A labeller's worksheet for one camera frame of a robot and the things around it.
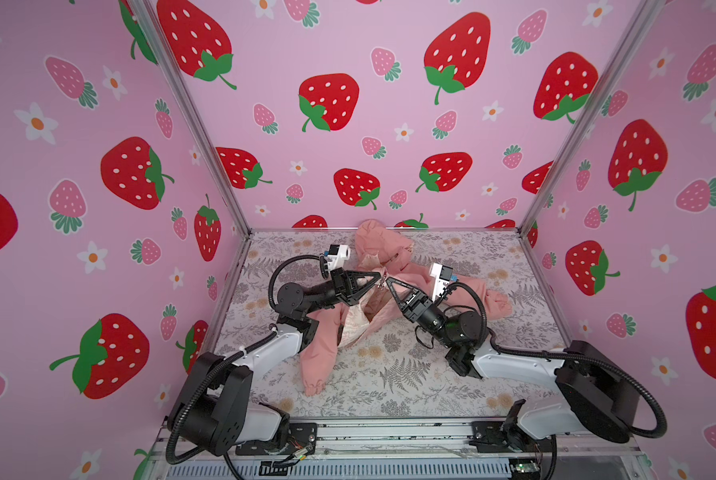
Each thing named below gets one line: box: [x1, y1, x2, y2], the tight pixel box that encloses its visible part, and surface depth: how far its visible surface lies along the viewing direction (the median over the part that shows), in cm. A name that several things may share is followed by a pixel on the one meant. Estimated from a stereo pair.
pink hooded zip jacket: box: [302, 220, 513, 397], surface depth 79 cm
